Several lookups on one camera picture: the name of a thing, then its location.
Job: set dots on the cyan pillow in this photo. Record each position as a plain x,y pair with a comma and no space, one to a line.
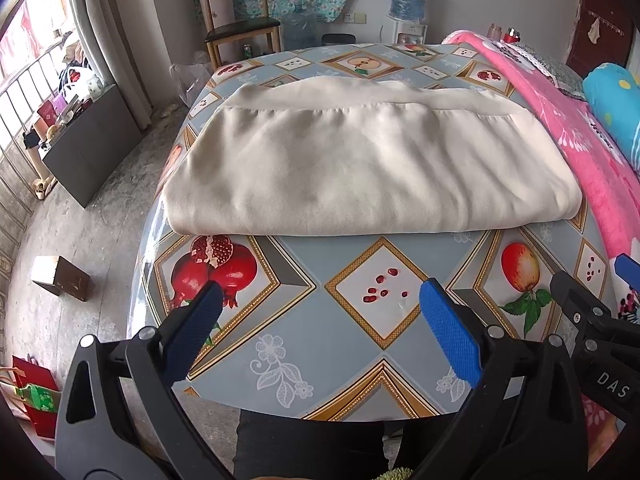
617,105

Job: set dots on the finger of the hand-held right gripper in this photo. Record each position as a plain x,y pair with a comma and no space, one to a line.
575,300
629,270

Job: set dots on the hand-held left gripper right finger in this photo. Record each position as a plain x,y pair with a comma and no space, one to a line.
450,330

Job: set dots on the door hook rack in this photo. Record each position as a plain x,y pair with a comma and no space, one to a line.
605,19

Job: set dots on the pink glass jar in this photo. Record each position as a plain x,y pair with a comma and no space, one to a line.
495,31

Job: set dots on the wooden chair with dark seat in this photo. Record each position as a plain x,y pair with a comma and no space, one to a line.
240,30

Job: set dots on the small hanging cloth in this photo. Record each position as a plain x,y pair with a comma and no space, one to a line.
594,32

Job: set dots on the beige jacket with black trim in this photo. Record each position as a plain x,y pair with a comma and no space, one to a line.
350,170

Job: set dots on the white cylindrical appliance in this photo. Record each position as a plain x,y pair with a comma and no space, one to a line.
215,2

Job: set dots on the black trash bin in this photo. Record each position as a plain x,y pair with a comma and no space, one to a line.
339,39

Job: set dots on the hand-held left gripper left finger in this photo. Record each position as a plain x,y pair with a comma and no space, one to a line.
200,320

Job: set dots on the pink floral blanket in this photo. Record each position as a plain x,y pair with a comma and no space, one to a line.
575,125

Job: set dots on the grey curtain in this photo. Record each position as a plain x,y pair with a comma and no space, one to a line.
110,35

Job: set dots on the empty clear water jug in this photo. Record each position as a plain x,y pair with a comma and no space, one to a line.
300,27

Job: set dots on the dark low cabinet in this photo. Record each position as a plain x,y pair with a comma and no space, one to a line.
90,145

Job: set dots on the red paper bag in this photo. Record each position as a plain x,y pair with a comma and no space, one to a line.
32,420

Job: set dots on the green fuzzy fabric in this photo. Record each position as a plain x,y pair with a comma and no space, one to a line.
395,474

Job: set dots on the window railing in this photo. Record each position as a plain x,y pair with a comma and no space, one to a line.
20,110

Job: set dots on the white patterned bag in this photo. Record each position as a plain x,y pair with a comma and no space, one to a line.
85,80

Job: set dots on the fruit-print grey tablecloth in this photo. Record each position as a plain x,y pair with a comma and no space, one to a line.
310,270

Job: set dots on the brown cardboard box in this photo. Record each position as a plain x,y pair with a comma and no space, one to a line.
62,277

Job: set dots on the white wall socket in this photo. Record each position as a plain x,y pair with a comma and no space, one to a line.
352,17

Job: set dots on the clear plastic bag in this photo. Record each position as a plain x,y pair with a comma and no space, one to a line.
190,77

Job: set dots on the brown door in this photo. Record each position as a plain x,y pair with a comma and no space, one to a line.
600,55

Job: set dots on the white water dispenser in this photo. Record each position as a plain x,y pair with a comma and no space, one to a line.
407,32

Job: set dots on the grey lace cloth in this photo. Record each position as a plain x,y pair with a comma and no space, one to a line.
550,67

